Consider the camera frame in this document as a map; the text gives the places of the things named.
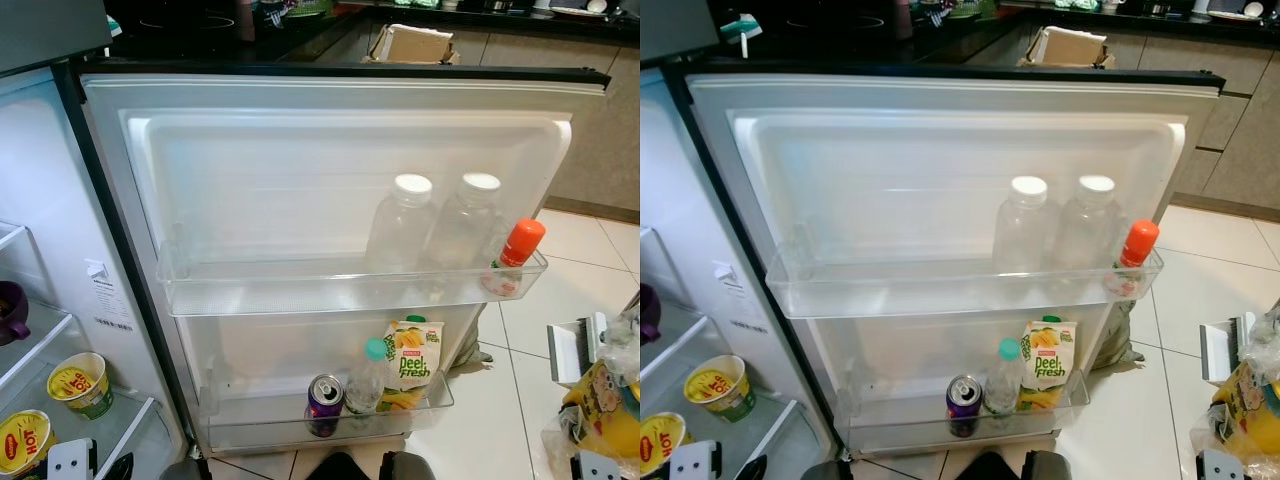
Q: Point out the teal white dish brush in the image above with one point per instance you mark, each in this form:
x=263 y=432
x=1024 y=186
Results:
x=112 y=25
x=742 y=28

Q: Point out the grey fridge door with shelves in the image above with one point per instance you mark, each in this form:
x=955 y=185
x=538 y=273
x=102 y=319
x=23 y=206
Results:
x=900 y=170
x=300 y=170

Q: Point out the grey robot leg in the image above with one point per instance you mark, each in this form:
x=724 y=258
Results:
x=408 y=468
x=825 y=472
x=185 y=471
x=1045 y=468

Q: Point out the small bottle with teal cap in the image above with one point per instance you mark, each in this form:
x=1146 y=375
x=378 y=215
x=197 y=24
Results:
x=1003 y=385
x=368 y=385

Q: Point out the yellow bin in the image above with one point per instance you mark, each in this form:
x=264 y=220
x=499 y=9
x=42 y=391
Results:
x=1250 y=410
x=605 y=410

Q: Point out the black robot pelvis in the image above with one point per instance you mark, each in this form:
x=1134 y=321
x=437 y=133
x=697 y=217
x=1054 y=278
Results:
x=980 y=470
x=340 y=468

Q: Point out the purple bowl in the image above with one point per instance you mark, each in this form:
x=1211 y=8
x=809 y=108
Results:
x=650 y=315
x=12 y=315

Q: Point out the brown cardboard box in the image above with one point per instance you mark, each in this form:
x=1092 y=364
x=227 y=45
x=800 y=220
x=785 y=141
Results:
x=1070 y=48
x=415 y=45

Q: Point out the grey-green sack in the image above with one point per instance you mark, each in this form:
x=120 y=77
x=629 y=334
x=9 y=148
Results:
x=1115 y=345
x=472 y=350

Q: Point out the bottle with orange cap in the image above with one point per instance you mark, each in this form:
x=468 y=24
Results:
x=1140 y=243
x=522 y=242

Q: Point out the yellow juice carton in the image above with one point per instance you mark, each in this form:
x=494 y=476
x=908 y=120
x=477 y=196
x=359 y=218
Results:
x=412 y=365
x=1048 y=365

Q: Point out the black kitchen countertop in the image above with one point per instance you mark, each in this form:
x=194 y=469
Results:
x=830 y=35
x=180 y=35

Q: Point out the grey freezer door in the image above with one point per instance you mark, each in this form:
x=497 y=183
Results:
x=675 y=25
x=50 y=30

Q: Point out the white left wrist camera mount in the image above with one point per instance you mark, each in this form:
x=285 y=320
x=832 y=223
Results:
x=70 y=462
x=695 y=463

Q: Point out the purple soda can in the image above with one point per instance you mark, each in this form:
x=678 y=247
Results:
x=325 y=400
x=964 y=402

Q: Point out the grey robot right leg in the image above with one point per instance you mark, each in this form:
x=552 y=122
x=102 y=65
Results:
x=408 y=468
x=1045 y=468

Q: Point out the grey robot left leg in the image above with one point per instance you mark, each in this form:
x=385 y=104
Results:
x=185 y=471
x=825 y=472

